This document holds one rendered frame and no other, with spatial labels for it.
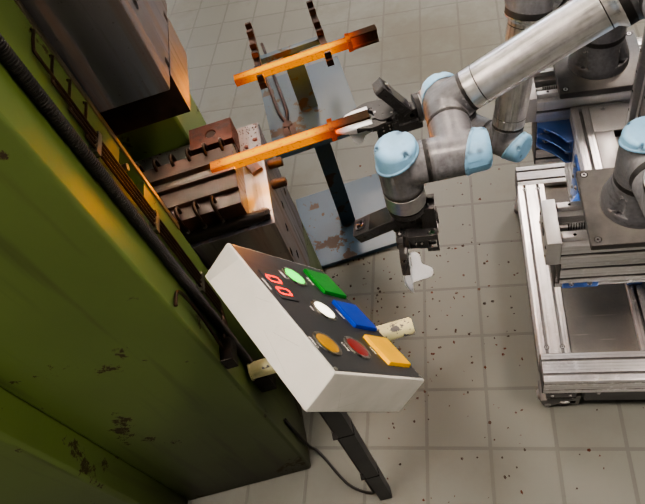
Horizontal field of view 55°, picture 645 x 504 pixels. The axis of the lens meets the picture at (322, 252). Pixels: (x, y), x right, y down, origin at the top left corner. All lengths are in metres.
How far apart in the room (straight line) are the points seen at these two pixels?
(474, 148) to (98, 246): 0.64
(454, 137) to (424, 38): 2.39
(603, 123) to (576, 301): 0.58
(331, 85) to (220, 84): 1.46
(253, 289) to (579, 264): 0.87
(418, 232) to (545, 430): 1.11
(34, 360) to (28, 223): 0.42
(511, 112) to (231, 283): 0.77
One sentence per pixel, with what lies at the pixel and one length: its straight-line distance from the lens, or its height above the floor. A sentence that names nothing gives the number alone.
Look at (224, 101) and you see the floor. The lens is 3.45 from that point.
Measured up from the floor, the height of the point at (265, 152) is 1.01.
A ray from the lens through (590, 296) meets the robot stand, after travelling 2.12.
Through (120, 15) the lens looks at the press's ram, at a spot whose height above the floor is 1.53.
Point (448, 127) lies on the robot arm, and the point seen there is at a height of 1.27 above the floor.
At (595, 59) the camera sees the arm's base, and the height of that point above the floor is 0.87.
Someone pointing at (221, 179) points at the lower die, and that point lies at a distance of 1.54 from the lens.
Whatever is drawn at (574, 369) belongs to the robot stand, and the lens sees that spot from 1.97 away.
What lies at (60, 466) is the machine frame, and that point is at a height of 0.74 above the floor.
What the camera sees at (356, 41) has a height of 0.93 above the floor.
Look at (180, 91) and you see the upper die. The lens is 1.27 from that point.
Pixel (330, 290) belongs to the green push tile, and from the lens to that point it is 1.20.
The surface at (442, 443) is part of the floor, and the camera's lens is 2.12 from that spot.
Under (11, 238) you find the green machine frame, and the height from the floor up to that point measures 1.38.
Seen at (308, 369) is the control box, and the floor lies 1.19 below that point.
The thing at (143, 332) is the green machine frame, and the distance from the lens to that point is 1.31.
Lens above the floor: 2.02
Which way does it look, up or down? 52 degrees down
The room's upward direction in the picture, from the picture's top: 23 degrees counter-clockwise
